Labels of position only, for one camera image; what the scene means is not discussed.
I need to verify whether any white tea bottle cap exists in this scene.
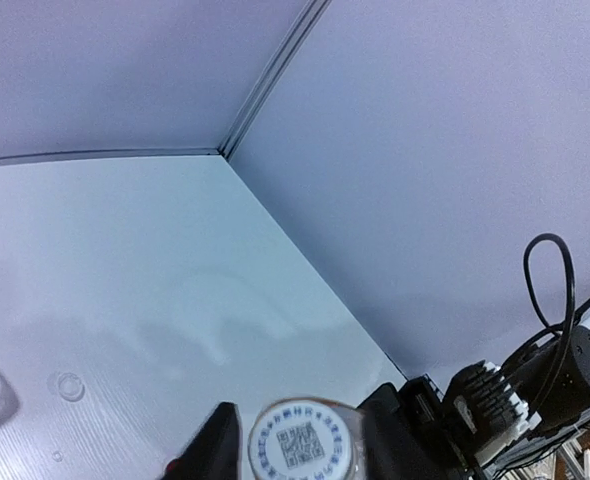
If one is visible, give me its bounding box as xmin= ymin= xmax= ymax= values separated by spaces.
xmin=247 ymin=398 xmax=355 ymax=480

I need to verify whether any blue white bottle cap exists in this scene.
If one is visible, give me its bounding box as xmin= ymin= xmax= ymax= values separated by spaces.
xmin=56 ymin=372 xmax=85 ymax=403

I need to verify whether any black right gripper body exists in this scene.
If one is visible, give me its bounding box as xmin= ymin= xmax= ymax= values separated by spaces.
xmin=399 ymin=376 xmax=475 ymax=479

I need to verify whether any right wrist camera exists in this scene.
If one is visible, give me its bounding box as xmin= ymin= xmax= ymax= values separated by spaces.
xmin=442 ymin=361 xmax=542 ymax=467

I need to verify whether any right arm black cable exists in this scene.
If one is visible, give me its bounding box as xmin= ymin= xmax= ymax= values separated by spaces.
xmin=522 ymin=233 xmax=577 ymax=416

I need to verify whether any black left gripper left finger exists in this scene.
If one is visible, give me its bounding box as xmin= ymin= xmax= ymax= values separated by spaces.
xmin=161 ymin=402 xmax=242 ymax=480

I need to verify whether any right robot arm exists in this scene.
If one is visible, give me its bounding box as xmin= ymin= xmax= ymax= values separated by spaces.
xmin=399 ymin=298 xmax=590 ymax=479

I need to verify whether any amber tea bottle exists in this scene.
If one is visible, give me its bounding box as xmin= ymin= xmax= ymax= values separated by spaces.
xmin=266 ymin=398 xmax=364 ymax=479

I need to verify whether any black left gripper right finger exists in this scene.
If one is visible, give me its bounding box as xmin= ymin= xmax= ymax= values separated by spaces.
xmin=358 ymin=382 xmax=424 ymax=479

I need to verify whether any red bottle cap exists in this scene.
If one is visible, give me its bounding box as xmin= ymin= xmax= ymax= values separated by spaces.
xmin=165 ymin=458 xmax=179 ymax=473

